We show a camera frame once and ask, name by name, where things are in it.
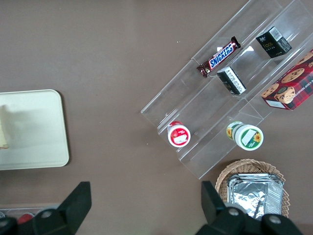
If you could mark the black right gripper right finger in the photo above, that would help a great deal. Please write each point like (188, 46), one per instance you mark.
(220, 215)

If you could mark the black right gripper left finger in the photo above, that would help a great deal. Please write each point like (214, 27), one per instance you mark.
(71, 210)

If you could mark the aluminium foil tray stack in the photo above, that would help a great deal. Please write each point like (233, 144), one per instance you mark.
(254, 193)

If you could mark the wicker basket with foil trays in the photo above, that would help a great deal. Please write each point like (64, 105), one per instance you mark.
(227, 171)

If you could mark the beige plastic serving tray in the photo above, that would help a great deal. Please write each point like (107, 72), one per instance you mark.
(31, 127)

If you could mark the red cola bottle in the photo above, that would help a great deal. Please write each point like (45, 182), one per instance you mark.
(25, 218)

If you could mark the green lidded yogurt cup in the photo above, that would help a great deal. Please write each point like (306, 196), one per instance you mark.
(247, 137)

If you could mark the red lidded yogurt cup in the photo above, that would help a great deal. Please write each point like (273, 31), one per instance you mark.
(179, 135)

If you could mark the clear acrylic stepped shelf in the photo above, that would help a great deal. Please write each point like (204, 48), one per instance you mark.
(195, 98)

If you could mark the small black carton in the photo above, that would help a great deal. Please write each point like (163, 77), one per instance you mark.
(274, 43)
(231, 80)

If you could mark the red chocolate chip cookie box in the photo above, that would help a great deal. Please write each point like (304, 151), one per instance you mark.
(291, 85)

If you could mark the Snickers chocolate bar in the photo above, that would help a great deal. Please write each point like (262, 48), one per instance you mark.
(220, 56)

